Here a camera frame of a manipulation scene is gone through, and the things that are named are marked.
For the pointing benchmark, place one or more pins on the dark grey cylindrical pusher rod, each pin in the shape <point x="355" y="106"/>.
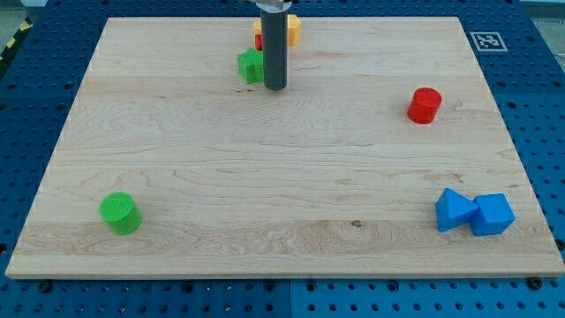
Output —
<point x="274" y="27"/>

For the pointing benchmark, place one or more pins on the silver metal rod mount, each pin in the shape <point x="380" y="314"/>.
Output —
<point x="273" y="5"/>

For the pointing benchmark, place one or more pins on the yellow hexagon block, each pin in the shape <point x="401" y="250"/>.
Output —
<point x="294" y="31"/>

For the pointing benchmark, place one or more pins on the small red block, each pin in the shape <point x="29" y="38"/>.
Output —
<point x="258" y="42"/>

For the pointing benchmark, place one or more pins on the green star block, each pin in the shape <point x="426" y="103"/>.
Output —
<point x="250" y="66"/>

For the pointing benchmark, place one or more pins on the light wooden board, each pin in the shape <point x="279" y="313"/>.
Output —
<point x="326" y="178"/>

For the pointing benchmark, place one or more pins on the red cylinder block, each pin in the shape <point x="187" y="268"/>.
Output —
<point x="424" y="105"/>

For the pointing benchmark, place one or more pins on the white fiducial marker tag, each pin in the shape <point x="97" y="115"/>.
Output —
<point x="487" y="41"/>

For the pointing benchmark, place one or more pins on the green cylinder block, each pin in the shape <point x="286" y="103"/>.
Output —
<point x="119" y="211"/>

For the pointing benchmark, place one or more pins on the black yellow hazard tape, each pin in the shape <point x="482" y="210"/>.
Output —
<point x="13" y="45"/>

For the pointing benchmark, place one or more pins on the blue triangle block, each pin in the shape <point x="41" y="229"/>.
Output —
<point x="453" y="209"/>

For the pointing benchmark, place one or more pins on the blue cube block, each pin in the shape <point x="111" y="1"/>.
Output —
<point x="494" y="215"/>

